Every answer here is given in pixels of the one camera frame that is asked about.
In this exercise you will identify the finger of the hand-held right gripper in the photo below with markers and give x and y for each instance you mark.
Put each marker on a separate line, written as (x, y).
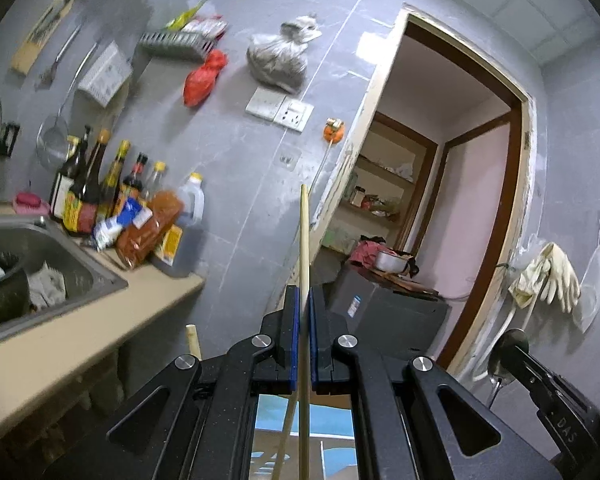
(560, 410)

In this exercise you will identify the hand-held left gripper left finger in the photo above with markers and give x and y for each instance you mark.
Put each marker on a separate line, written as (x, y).
(294, 340)

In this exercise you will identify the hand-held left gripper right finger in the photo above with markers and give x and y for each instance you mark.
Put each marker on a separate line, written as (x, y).
(314, 350)

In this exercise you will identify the striped colourful cloth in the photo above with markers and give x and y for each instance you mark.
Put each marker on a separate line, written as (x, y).
(330, 422)

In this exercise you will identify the red cloth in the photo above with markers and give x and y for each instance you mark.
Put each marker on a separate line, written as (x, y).
(362, 255)

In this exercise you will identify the green box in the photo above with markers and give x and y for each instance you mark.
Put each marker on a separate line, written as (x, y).
(339, 240)

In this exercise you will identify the wooden cutting board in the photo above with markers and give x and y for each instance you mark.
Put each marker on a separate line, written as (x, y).
(405, 285)

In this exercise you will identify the metal pot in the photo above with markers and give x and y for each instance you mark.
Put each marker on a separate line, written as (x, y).
(391, 261)

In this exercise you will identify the hanging clear plastic bag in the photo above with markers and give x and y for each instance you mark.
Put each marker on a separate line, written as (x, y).
(592, 285)

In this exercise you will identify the cream rubber gloves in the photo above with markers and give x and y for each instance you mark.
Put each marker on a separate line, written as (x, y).
(555, 275)

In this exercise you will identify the glass jar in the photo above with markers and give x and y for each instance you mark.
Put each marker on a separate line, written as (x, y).
(359, 196)

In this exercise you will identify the large plastic jug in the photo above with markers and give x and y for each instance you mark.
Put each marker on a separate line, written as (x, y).
(192, 205)

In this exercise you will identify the orange-red seasoning packet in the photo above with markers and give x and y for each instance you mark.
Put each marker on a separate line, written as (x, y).
(147, 230)

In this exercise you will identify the wooden shelf unit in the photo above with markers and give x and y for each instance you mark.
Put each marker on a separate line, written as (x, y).
(420, 170)

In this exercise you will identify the blue white packet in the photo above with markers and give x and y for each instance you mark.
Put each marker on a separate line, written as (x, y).
(115, 227)

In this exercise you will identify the yellow-capped clear bottle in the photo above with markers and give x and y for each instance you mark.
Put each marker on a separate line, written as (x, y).
(155, 180)

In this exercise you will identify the beige kitchen counter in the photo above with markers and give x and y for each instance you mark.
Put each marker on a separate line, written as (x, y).
(80, 330)

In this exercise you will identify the red-capped dark sauce bottle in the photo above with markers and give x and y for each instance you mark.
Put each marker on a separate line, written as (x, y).
(134, 180)

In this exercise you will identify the yellow-capped dark sauce bottle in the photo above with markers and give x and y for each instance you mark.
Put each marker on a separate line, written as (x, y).
(114, 175)

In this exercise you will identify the dark bottle red yellow label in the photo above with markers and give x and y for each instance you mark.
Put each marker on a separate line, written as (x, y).
(82, 205)

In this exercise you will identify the grey dish cloth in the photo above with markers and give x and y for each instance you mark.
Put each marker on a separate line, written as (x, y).
(47, 285)

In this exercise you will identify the stainless steel sink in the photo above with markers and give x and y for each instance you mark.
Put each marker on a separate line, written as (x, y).
(55, 245)

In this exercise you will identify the red plastic bag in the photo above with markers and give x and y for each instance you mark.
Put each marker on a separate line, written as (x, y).
(202, 80)

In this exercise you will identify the dark pump sauce bottle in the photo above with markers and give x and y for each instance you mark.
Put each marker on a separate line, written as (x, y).
(62, 190)

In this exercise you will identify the clear bag of dried goods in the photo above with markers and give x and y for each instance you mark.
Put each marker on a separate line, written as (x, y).
(277, 62)

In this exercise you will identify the black bowl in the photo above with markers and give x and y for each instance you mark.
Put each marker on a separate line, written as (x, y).
(5, 305)

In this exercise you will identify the pink sponge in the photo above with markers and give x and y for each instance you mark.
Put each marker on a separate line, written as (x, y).
(30, 202)

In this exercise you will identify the hanging metal strainer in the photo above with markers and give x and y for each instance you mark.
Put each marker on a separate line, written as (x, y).
(52, 140)

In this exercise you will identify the red white packets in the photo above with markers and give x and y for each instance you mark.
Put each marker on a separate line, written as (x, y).
(207, 27)

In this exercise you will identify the white hanging basket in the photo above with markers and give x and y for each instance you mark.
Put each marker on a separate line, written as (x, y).
(105, 75)

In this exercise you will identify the green yellow packet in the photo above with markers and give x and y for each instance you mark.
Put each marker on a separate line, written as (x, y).
(185, 17)

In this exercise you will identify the hanging metal peeler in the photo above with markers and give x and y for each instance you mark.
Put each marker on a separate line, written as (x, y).
(55, 62)

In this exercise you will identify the hanging wooden board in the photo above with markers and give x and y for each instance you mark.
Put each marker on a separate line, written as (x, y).
(40, 35)

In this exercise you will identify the small clear wall hook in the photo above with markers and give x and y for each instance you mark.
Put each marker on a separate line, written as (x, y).
(290, 160)

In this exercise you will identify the wooden door frame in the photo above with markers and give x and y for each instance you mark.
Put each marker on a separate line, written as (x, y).
(510, 210)

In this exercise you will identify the orange wall hook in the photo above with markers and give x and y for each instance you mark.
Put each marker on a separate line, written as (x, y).
(333, 132)

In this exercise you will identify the white wall socket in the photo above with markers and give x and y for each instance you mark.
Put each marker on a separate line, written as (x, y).
(294, 115)

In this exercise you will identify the white wall switch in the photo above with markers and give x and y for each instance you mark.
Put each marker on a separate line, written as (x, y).
(264, 104)

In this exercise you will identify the grey wall shelf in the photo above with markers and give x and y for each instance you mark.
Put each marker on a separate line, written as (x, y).
(175, 45)

